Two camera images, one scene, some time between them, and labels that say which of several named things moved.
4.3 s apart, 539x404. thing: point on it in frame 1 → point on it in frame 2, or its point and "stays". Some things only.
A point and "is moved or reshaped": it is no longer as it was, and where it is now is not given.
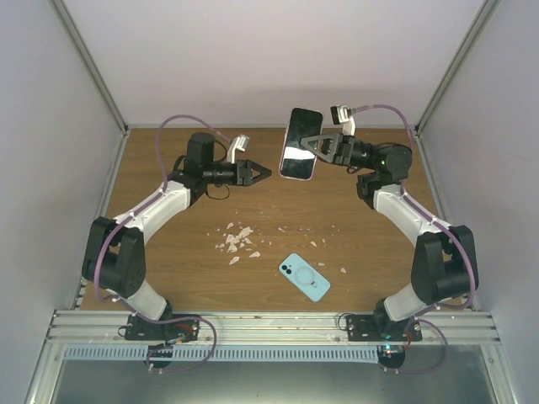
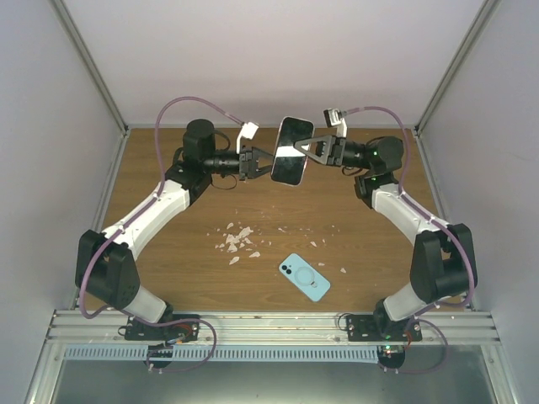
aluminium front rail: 271,327 stays
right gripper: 337,147 stays
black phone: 298,162 is moved or reshaped
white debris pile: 241,238 stays
